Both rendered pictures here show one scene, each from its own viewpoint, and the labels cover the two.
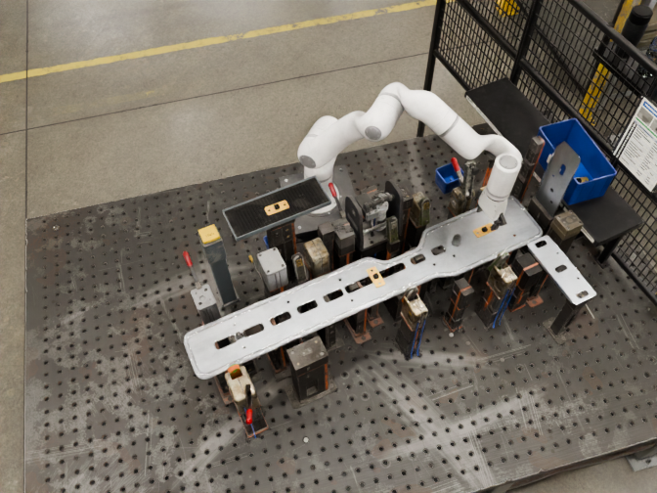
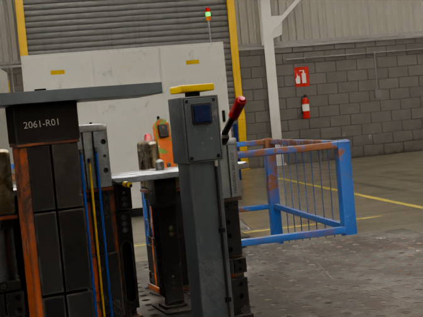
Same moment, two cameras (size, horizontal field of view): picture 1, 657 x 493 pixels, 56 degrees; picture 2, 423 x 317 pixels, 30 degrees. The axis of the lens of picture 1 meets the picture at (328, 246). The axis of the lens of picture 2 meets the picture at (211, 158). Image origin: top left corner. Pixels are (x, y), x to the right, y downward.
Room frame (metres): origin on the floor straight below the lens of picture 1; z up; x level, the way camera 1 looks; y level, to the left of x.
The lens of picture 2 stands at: (2.60, 0.50, 1.10)
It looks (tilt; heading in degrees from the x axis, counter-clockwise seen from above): 3 degrees down; 183
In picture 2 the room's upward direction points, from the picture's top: 5 degrees counter-clockwise
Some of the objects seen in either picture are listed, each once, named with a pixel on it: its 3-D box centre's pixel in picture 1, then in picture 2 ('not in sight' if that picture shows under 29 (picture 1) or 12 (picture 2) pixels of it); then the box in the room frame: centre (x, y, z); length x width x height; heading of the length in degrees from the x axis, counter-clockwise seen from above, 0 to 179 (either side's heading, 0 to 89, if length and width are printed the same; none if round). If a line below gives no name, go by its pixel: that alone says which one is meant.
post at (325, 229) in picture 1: (327, 256); not in sight; (1.30, 0.01, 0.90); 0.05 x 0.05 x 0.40; 25
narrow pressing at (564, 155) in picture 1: (555, 179); not in sight; (1.44, -0.84, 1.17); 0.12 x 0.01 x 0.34; 25
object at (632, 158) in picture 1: (649, 145); not in sight; (1.48, -1.14, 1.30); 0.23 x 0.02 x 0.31; 25
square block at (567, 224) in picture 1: (555, 246); not in sight; (1.34, -0.90, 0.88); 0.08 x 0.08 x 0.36; 25
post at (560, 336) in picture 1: (567, 313); not in sight; (1.06, -0.89, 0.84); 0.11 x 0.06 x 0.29; 25
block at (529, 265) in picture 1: (519, 283); not in sight; (1.20, -0.74, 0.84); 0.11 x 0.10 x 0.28; 25
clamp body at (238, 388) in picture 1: (247, 403); (162, 216); (0.74, 0.29, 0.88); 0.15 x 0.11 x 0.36; 25
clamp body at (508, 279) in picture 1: (495, 295); not in sight; (1.13, -0.63, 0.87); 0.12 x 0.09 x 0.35; 25
